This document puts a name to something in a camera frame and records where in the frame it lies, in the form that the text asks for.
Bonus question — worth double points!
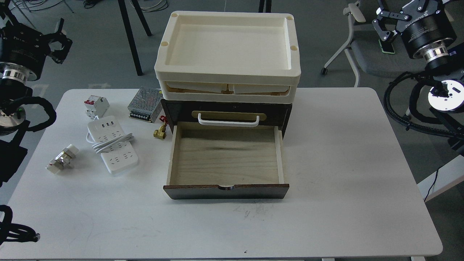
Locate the white metal pipe fitting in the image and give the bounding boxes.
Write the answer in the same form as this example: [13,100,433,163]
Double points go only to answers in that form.
[45,144,79,174]

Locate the black corrugated cable conduit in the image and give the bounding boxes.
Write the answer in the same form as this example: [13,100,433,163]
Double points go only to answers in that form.
[384,71,464,138]

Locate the white power strip with cable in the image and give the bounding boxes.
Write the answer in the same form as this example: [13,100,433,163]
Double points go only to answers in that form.
[87,116,138,174]

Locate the white red circuit breaker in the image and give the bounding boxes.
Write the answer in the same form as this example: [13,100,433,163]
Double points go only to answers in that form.
[83,95,110,120]

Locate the open wooden drawer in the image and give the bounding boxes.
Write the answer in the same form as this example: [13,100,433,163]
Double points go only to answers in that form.
[163,122,289,199]

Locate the white drawer handle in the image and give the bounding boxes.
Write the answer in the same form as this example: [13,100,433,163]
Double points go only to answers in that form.
[198,113,260,128]

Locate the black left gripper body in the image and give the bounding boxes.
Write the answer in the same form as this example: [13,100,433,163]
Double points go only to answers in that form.
[1,18,73,71]

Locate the cream plastic tray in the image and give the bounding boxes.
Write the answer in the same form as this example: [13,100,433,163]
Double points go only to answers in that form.
[154,11,301,104]

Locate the grey office chair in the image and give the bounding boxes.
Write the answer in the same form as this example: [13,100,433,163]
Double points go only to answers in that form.
[321,0,426,87]

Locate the green cased smartphone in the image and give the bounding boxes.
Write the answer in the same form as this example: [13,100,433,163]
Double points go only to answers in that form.
[378,39,395,55]

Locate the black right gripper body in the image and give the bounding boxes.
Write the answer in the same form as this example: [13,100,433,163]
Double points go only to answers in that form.
[372,0,457,58]

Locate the black left cable conduit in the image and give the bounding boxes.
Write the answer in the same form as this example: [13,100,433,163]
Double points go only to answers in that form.
[0,205,40,243]

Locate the metal mesh power supply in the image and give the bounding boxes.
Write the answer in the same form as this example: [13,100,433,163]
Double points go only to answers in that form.
[127,87,163,123]

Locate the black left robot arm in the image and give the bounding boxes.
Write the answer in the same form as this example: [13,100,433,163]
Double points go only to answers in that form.
[0,18,73,183]

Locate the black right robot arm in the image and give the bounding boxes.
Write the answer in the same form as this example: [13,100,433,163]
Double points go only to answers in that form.
[372,0,463,150]

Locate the brass valve red handle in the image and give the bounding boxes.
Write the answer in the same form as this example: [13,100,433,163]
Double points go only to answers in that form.
[153,115,168,140]

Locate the black table legs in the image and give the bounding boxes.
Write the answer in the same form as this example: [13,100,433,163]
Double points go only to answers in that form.
[117,0,152,76]

